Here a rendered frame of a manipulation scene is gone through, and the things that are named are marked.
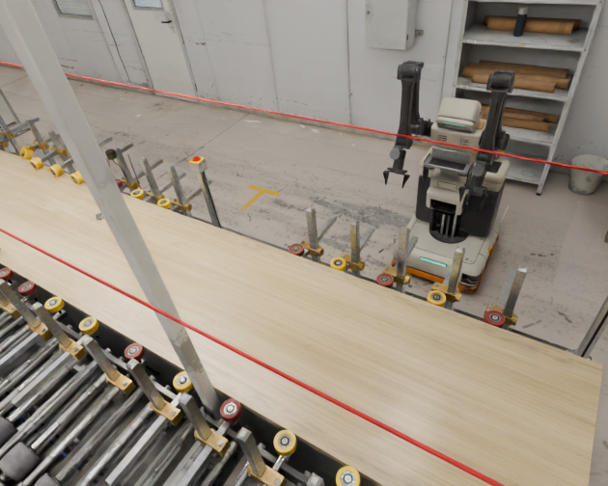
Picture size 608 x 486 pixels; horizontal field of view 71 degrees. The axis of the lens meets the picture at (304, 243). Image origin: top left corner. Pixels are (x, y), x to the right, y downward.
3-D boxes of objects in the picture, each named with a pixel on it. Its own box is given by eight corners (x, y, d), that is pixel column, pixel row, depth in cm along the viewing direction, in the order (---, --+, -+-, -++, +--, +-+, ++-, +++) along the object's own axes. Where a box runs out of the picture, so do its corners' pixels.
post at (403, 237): (397, 294, 225) (401, 225, 193) (403, 296, 223) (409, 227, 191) (395, 299, 223) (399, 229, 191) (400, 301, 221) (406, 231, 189)
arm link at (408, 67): (428, 54, 210) (408, 52, 215) (417, 68, 203) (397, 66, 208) (424, 130, 244) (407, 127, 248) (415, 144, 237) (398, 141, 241)
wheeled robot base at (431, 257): (421, 219, 365) (423, 195, 349) (498, 239, 337) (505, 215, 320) (389, 269, 325) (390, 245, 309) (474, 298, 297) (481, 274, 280)
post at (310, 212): (317, 270, 250) (309, 205, 218) (321, 272, 249) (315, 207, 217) (313, 274, 248) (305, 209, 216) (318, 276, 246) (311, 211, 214)
